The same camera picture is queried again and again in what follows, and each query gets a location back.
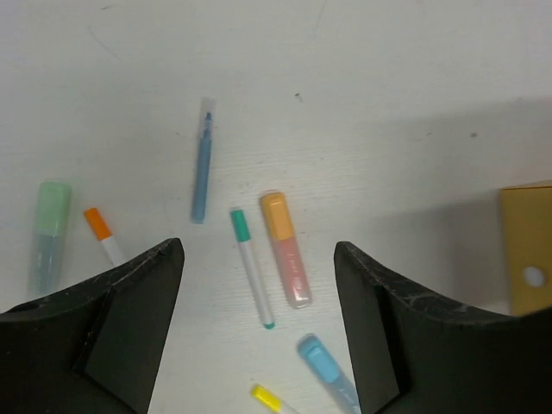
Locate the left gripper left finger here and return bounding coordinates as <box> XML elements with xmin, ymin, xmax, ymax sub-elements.
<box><xmin>1</xmin><ymin>238</ymin><xmax>185</xmax><ymax>413</ymax></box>

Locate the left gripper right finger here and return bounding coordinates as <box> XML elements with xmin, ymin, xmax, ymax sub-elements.
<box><xmin>334</xmin><ymin>241</ymin><xmax>551</xmax><ymax>413</ymax></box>

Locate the blue pen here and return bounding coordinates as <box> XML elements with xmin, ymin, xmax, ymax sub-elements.
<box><xmin>191</xmin><ymin>97</ymin><xmax>216</xmax><ymax>224</ymax></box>

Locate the blue highlighter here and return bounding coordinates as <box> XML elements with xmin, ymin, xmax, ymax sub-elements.
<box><xmin>297</xmin><ymin>334</ymin><xmax>361</xmax><ymax>414</ymax></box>

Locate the green highlighter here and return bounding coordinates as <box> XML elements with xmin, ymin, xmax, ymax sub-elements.
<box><xmin>29</xmin><ymin>180</ymin><xmax>72</xmax><ymax>296</ymax></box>

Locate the orange cap pen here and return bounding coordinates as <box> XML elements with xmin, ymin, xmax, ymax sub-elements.
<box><xmin>84</xmin><ymin>208</ymin><xmax>127</xmax><ymax>267</ymax></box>

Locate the yellow cap pen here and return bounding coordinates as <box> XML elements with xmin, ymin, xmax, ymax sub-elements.
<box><xmin>251</xmin><ymin>385</ymin><xmax>299</xmax><ymax>414</ymax></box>

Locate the stacked drawer box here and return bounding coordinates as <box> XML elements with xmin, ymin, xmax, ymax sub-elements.
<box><xmin>499</xmin><ymin>180</ymin><xmax>551</xmax><ymax>316</ymax></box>

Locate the teal cap pen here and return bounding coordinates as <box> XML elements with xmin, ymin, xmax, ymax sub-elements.
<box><xmin>229</xmin><ymin>208</ymin><xmax>275</xmax><ymax>329</ymax></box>

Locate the orange pink highlighter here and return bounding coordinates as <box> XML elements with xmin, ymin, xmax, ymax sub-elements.
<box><xmin>260</xmin><ymin>191</ymin><xmax>312</xmax><ymax>309</ymax></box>

